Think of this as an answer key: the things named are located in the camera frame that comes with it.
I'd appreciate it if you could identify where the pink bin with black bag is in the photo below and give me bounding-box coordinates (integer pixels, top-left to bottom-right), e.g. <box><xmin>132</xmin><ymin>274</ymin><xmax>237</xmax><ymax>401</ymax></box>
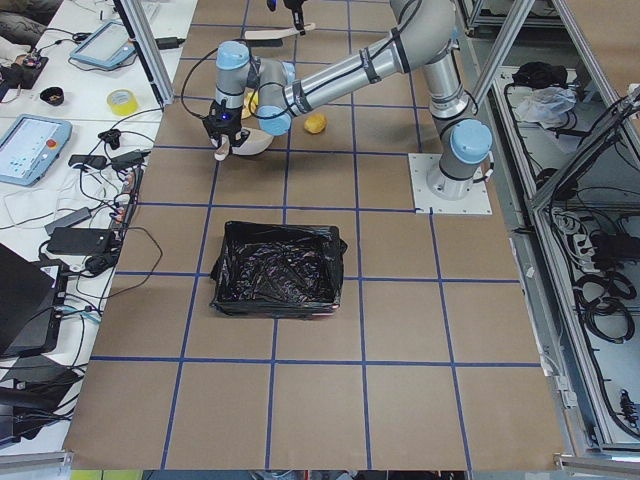
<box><xmin>210</xmin><ymin>221</ymin><xmax>348</xmax><ymax>319</ymax></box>

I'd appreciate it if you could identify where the round golden bread roll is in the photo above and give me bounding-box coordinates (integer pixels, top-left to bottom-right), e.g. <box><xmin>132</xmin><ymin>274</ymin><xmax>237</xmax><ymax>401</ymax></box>
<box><xmin>303</xmin><ymin>113</ymin><xmax>328</xmax><ymax>135</ymax></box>

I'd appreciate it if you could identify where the black small bowl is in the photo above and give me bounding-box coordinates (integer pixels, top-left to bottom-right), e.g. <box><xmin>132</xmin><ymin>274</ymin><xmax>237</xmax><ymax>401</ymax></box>
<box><xmin>39</xmin><ymin>86</ymin><xmax>65</xmax><ymax>106</ymax></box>

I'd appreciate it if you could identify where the yellow tape roll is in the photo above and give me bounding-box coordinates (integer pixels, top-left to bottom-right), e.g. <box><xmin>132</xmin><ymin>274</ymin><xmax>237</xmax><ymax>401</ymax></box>
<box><xmin>106</xmin><ymin>89</ymin><xmax>139</xmax><ymax>117</ymax></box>

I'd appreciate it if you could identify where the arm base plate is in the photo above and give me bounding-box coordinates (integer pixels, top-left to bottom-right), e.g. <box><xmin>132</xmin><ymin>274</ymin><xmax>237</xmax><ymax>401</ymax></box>
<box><xmin>408</xmin><ymin>153</ymin><xmax>492</xmax><ymax>216</ymax></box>

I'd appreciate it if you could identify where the yellow sponge piece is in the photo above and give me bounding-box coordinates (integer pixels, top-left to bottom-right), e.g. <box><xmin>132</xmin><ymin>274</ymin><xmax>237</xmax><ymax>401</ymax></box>
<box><xmin>241</xmin><ymin>90</ymin><xmax>259</xmax><ymax>119</ymax></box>

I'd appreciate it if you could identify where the blue teach pendant tablet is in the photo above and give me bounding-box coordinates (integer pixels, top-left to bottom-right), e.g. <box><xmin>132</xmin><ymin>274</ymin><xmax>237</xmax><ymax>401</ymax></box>
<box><xmin>69</xmin><ymin>21</ymin><xmax>136</xmax><ymax>71</ymax></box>

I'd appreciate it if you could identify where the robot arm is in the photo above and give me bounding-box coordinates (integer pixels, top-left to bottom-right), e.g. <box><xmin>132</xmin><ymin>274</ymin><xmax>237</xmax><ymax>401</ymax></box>
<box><xmin>202</xmin><ymin>0</ymin><xmax>493</xmax><ymax>200</ymax></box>

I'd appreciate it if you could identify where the black power adapter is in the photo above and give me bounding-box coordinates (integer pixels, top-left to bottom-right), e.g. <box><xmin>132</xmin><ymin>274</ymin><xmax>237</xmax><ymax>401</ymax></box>
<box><xmin>47</xmin><ymin>227</ymin><xmax>115</xmax><ymax>255</ymax></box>

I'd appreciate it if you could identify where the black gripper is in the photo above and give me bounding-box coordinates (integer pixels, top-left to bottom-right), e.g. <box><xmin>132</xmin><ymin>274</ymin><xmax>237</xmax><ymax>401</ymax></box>
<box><xmin>202</xmin><ymin>100</ymin><xmax>250</xmax><ymax>150</ymax></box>
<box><xmin>266</xmin><ymin>0</ymin><xmax>306</xmax><ymax>35</ymax></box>

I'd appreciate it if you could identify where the white hand brush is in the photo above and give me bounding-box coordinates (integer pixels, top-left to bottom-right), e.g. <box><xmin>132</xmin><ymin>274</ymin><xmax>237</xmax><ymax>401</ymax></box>
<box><xmin>243</xmin><ymin>22</ymin><xmax>316</xmax><ymax>47</ymax></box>

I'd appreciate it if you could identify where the black laptop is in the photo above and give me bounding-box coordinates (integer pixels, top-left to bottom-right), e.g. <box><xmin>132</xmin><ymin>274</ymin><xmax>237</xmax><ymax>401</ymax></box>
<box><xmin>1</xmin><ymin>246</ymin><xmax>69</xmax><ymax>359</ymax></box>

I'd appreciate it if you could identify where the aluminium frame post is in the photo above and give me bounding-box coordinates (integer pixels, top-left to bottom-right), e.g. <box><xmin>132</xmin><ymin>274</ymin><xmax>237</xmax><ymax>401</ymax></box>
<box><xmin>114</xmin><ymin>0</ymin><xmax>174</xmax><ymax>110</ymax></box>

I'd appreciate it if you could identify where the beige plastic dustpan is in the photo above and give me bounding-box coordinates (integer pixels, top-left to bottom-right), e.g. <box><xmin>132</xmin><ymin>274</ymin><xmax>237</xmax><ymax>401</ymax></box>
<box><xmin>212</xmin><ymin>128</ymin><xmax>274</xmax><ymax>161</ymax></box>

